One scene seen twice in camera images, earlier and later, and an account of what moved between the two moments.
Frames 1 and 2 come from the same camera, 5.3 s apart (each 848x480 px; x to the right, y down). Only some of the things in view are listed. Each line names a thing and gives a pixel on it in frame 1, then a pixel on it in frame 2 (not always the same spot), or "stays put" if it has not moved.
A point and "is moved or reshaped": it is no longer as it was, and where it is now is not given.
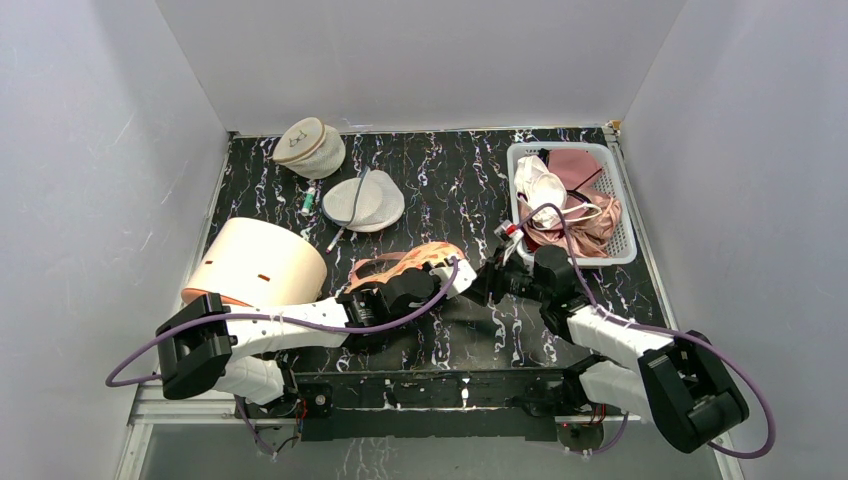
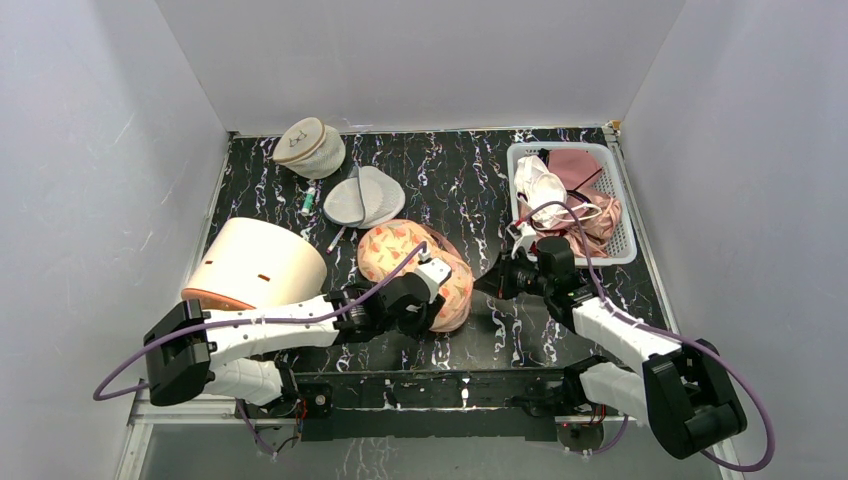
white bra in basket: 534,185 stays put
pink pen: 334,241 stays put
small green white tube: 308,201 stays put
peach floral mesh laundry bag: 375,269 is moved or reshaped
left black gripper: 439,274 -> 424,319
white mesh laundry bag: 368,204 stays put
